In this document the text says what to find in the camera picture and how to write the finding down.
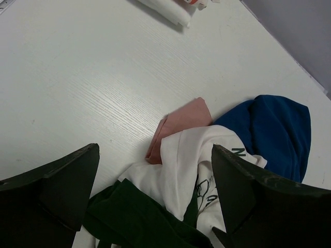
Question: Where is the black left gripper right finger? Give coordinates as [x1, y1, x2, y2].
[212, 145, 330, 247]

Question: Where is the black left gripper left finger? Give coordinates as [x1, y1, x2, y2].
[1, 143, 100, 247]

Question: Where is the blue t shirt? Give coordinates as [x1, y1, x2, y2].
[213, 95, 311, 182]

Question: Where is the white and green t shirt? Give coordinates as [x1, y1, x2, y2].
[83, 125, 267, 247]

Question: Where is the pink printed t shirt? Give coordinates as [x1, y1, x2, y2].
[145, 97, 212, 164]

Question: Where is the folded white printed t shirt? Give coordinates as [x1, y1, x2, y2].
[139, 0, 209, 28]

